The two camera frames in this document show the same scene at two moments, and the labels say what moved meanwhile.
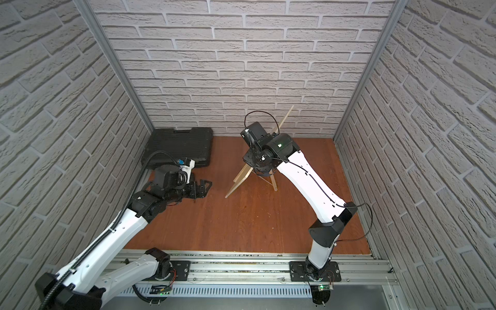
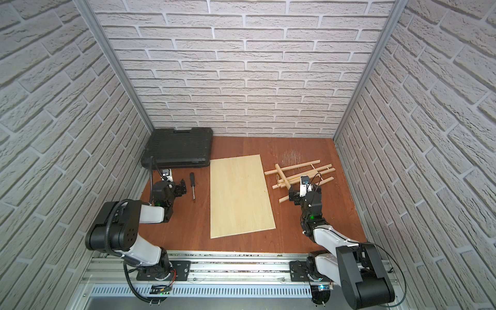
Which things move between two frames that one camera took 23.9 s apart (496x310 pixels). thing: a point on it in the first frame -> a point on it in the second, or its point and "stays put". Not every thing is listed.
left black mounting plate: (180, 270) stays put
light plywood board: (248, 168) -> (239, 201)
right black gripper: (248, 154) -> (294, 196)
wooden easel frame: (272, 179) -> (290, 174)
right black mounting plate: (298, 272) stays put
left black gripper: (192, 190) -> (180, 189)
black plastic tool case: (169, 146) stays put
